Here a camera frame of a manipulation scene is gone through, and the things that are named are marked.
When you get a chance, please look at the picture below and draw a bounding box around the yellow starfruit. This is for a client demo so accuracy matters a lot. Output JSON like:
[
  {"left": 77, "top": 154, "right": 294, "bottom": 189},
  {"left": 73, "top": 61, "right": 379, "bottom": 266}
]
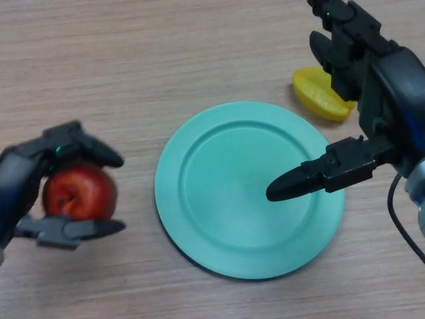
[{"left": 292, "top": 66, "right": 358, "bottom": 121}]

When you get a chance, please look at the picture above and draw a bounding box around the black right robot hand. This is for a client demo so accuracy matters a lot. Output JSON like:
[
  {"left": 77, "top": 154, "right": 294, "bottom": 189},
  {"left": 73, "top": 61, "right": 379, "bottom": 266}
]
[{"left": 266, "top": 0, "right": 425, "bottom": 203}]

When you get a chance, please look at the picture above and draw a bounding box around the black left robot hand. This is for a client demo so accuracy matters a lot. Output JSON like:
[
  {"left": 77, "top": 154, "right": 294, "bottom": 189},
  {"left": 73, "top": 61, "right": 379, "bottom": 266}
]
[{"left": 0, "top": 121, "right": 126, "bottom": 253}]

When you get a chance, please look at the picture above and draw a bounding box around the green round plate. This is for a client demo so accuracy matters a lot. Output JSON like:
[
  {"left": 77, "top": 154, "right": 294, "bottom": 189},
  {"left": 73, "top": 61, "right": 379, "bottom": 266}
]
[{"left": 154, "top": 101, "right": 346, "bottom": 279}]

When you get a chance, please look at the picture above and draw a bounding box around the red apple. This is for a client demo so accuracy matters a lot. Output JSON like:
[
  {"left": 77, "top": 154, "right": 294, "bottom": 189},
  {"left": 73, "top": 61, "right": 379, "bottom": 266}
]
[{"left": 42, "top": 164, "right": 118, "bottom": 222}]

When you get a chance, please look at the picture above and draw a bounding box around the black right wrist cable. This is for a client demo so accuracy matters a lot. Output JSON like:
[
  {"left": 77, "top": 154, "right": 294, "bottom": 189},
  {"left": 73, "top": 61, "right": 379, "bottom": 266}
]
[{"left": 387, "top": 171, "right": 425, "bottom": 264}]

